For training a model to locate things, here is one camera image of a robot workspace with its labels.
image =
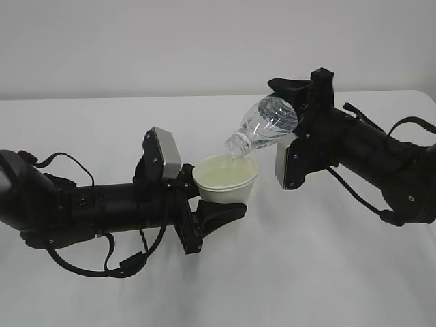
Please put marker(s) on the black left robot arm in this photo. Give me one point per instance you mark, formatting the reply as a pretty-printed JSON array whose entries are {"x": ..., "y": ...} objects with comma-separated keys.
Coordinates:
[{"x": 70, "y": 214}]

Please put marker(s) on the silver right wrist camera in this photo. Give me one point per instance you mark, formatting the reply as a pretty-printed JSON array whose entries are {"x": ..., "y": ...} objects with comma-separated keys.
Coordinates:
[{"x": 297, "y": 157}]

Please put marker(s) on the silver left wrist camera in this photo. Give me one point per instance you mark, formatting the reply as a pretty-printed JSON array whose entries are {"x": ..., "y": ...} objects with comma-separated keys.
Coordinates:
[{"x": 160, "y": 154}]

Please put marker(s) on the clear green-label water bottle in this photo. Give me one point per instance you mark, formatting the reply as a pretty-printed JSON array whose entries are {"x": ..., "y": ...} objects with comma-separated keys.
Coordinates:
[{"x": 264, "y": 124}]

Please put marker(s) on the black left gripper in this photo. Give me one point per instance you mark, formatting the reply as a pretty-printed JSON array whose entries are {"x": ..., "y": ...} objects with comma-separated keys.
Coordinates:
[{"x": 192, "y": 228}]

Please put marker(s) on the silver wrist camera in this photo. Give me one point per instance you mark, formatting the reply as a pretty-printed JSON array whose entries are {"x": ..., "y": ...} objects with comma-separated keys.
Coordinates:
[
  {"x": 160, "y": 154},
  {"x": 297, "y": 157}
]

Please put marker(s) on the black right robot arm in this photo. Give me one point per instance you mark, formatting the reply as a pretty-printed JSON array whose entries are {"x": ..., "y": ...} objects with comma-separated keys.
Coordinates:
[{"x": 326, "y": 137}]

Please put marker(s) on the white paper cup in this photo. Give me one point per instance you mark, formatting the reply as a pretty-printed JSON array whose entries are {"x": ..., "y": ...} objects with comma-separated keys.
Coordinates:
[{"x": 223, "y": 179}]

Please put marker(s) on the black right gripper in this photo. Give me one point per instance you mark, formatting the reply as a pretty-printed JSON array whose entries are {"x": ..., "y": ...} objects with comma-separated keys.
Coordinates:
[{"x": 313, "y": 101}]

